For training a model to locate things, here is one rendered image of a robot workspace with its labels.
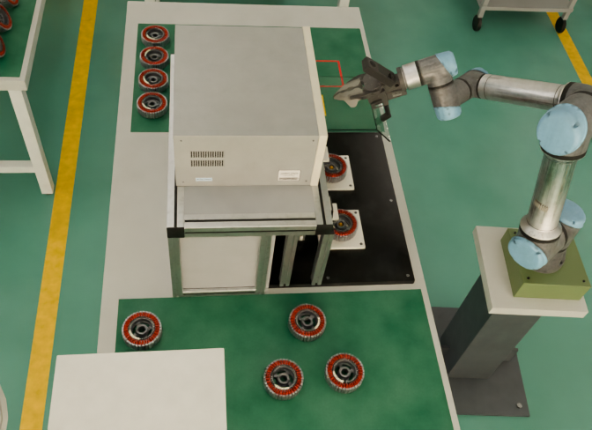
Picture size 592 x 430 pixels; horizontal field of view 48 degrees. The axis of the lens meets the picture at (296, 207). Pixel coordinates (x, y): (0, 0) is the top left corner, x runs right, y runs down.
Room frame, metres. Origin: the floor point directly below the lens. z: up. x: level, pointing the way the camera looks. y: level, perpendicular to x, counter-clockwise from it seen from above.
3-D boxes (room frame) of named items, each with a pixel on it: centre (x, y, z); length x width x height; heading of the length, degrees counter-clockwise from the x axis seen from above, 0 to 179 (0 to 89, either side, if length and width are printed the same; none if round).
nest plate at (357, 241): (1.29, -0.15, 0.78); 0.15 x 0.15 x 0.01; 13
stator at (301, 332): (0.93, -0.09, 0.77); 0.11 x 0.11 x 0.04
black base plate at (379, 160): (1.40, -0.11, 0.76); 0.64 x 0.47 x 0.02; 13
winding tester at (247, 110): (1.34, 0.19, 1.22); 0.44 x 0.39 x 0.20; 13
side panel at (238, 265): (1.00, 0.19, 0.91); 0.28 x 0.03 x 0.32; 103
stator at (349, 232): (1.29, -0.15, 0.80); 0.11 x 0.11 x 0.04
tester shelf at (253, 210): (1.33, 0.19, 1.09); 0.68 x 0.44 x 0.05; 13
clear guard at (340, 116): (1.58, -0.08, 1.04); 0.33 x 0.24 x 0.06; 103
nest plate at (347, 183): (1.52, -0.10, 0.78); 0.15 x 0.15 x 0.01; 13
